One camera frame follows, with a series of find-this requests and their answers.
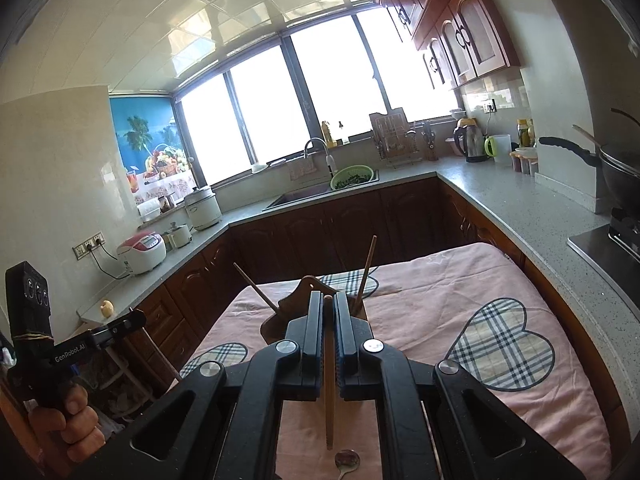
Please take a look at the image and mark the dish rack with cutting boards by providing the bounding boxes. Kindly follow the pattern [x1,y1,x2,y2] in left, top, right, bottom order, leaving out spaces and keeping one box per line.
[369,112,424,169]

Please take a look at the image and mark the row of spice jars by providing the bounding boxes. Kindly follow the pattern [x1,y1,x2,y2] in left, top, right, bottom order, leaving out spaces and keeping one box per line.
[510,152,539,176]

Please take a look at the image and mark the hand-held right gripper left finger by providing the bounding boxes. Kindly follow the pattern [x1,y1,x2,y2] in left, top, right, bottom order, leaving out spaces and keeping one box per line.
[70,290,327,480]

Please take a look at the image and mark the black power cord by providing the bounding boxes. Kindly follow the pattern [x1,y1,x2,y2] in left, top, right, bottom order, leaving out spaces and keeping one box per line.
[91,241,132,281]

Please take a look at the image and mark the chrome kitchen faucet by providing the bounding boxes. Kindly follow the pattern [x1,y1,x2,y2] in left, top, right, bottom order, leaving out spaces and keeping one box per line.
[304,137,335,192]

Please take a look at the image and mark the wooden upper cabinets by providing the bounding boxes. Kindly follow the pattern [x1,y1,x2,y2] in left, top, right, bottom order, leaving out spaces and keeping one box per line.
[372,0,522,92]

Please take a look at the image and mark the tall white electric cooker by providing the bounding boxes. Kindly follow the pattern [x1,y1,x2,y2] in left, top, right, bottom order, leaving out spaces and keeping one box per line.
[183,185,223,232]

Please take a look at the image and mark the pink heart-print tablecloth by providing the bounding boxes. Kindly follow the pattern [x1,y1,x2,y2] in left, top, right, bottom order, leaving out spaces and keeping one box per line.
[181,242,614,480]

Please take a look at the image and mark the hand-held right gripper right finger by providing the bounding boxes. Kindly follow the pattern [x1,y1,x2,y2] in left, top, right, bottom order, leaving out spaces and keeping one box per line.
[334,291,586,480]

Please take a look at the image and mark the white plastic storage rack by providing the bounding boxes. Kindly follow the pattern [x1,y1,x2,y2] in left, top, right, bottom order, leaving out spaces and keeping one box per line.
[75,344,157,422]

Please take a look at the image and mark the metal spoon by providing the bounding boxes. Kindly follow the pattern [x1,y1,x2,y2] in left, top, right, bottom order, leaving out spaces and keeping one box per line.
[334,449,361,480]

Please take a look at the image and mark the red and white rice cooker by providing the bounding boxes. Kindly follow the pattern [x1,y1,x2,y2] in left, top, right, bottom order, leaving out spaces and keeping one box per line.
[116,231,167,276]

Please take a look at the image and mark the dark wooden lower cabinets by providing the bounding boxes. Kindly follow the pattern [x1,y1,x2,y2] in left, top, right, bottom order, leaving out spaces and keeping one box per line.
[120,176,526,391]

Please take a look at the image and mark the gas stove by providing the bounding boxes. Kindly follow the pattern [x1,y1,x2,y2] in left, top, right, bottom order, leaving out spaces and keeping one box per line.
[566,207,640,294]

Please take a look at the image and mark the wall power outlet strip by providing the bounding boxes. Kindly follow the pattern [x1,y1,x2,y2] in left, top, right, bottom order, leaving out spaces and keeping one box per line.
[72,231,105,260]

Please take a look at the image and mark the wooden chopstick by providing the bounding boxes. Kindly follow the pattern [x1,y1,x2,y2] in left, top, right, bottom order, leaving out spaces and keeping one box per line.
[323,295,335,451]
[233,262,281,314]
[355,235,378,314]

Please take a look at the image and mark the condiment bottles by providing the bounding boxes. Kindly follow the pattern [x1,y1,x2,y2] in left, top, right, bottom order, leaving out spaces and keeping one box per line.
[516,118,536,149]

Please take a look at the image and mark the green and white pitcher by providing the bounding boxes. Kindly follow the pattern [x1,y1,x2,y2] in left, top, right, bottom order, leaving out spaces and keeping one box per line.
[484,133,512,164]

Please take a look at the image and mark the kitchen sink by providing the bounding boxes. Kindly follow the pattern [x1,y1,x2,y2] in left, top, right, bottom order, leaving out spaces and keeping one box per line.
[262,170,381,211]

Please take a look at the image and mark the kitchen window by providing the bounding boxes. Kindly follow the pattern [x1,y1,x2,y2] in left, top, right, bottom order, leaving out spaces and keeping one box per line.
[172,7,462,187]

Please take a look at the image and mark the black wok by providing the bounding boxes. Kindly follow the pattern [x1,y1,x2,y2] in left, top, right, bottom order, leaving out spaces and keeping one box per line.
[538,107,640,212]

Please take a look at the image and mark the knife block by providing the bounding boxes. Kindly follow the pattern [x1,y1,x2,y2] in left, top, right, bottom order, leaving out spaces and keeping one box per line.
[420,120,440,162]

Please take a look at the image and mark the electric kettle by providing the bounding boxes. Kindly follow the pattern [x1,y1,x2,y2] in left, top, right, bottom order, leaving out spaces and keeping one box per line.
[453,118,494,163]

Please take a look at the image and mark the small white pot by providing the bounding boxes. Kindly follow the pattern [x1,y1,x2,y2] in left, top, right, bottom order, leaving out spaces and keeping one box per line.
[165,221,194,250]

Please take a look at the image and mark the green colander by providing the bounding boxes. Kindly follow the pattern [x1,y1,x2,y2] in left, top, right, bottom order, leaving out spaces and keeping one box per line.
[330,164,375,191]

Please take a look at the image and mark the person's left hand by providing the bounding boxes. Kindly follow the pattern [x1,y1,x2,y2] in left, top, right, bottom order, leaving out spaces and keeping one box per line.
[27,385,106,478]

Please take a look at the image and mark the hanging dish cloth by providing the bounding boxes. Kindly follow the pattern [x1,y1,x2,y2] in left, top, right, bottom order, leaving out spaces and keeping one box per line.
[289,159,319,181]

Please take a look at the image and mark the tropical fruit wall poster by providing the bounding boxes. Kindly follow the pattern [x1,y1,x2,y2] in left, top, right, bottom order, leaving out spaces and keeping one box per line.
[110,97,197,207]

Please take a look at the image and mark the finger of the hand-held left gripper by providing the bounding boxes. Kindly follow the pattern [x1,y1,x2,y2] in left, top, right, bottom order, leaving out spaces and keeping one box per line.
[92,308,147,348]

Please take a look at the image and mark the wooden utensil holder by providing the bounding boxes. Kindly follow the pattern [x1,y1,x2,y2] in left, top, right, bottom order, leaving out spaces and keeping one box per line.
[260,276,373,347]

